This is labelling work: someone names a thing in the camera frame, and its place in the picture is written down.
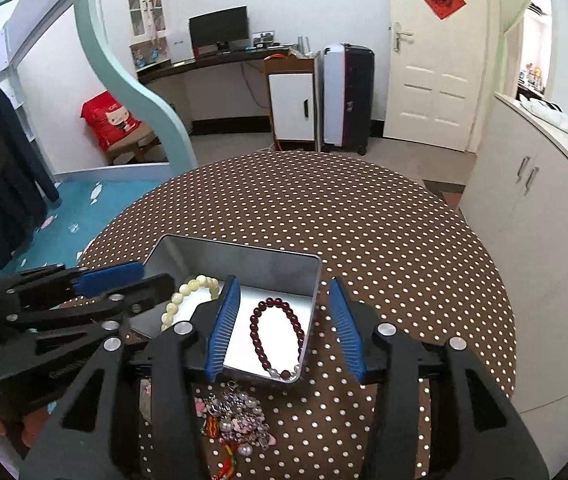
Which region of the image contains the white panel door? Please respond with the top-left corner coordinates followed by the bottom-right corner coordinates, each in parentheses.
top-left (384, 0), bottom-right (488, 152)

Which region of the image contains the dark wooden desk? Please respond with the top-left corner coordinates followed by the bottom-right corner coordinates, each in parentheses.
top-left (138, 48), bottom-right (292, 84)

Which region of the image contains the dark navy hanging coat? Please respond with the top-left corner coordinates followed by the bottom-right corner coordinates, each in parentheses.
top-left (0, 89), bottom-right (60, 269)

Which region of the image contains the silver pearl charm bracelet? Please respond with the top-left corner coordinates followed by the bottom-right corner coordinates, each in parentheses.
top-left (200, 380), bottom-right (278, 456)

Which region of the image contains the grey metal tin box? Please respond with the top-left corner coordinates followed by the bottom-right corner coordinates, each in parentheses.
top-left (144, 235), bottom-right (321, 386)

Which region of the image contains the brown polka dot tablecloth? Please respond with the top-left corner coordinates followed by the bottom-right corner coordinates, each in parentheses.
top-left (81, 152), bottom-right (516, 479)

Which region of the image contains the red cat cushion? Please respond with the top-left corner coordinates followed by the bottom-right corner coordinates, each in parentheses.
top-left (80, 91), bottom-right (141, 153)

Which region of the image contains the teal curved bunk frame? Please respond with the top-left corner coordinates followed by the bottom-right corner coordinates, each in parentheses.
top-left (0, 0), bottom-right (197, 176)

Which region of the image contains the wooden stool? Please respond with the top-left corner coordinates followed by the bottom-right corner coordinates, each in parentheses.
top-left (106, 122), bottom-right (160, 165)

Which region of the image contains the cream bead bracelet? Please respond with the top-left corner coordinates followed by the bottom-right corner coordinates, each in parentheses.
top-left (160, 274), bottom-right (221, 332)

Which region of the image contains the long white cabinet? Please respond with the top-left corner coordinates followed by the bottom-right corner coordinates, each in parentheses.
top-left (461, 94), bottom-right (568, 479)

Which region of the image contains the dark red bead bracelet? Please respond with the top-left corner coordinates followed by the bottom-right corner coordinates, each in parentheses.
top-left (248, 297), bottom-right (307, 380)

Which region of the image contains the small white cabinet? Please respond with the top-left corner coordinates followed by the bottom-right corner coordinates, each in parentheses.
top-left (263, 54), bottom-right (316, 151)

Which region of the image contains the white display cupboard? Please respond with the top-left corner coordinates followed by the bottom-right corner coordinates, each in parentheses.
top-left (101, 0), bottom-right (170, 76)

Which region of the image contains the black computer monitor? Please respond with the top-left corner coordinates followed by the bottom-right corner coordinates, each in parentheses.
top-left (188, 6), bottom-right (249, 58)

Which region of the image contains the blue candy print bedsheet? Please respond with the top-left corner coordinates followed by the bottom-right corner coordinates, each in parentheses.
top-left (0, 181), bottom-right (160, 276)

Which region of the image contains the black and white suitcase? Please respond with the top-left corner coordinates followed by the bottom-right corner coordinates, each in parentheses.
top-left (322, 44), bottom-right (375, 155)

